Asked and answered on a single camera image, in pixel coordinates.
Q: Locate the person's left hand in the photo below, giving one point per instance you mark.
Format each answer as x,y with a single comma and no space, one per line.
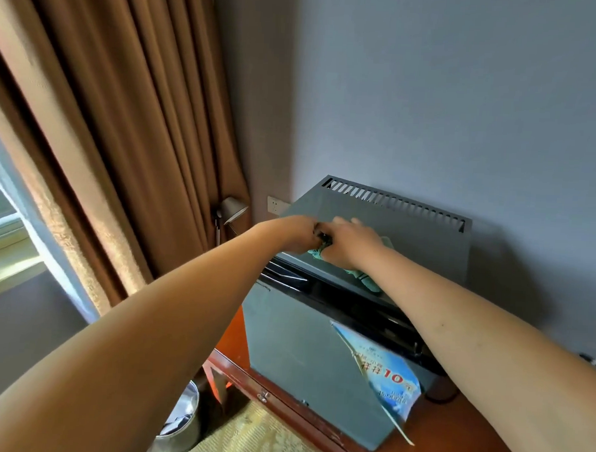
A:
297,233

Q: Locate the person's right hand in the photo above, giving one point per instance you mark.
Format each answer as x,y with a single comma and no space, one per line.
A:
351,245

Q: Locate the green blue cleaning cloth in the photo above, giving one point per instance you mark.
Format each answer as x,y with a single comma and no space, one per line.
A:
369,281

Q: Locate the grey mini fridge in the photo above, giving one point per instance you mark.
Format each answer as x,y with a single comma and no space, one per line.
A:
416,238

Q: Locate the person's right forearm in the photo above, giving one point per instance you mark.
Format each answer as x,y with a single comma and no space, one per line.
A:
509,361

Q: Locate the person's left forearm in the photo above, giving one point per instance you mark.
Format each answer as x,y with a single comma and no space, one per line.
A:
115,353

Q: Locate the grey metal lamp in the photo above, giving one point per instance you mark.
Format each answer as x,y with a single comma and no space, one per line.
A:
232,210

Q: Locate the brown curtain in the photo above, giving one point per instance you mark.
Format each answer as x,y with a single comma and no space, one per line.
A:
125,127

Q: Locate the round metal trash bin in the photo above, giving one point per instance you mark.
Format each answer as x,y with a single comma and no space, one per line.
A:
181,425

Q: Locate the white sheer curtain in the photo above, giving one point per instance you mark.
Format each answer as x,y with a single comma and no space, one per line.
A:
36,231

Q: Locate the white wall socket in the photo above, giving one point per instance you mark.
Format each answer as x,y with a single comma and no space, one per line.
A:
277,205

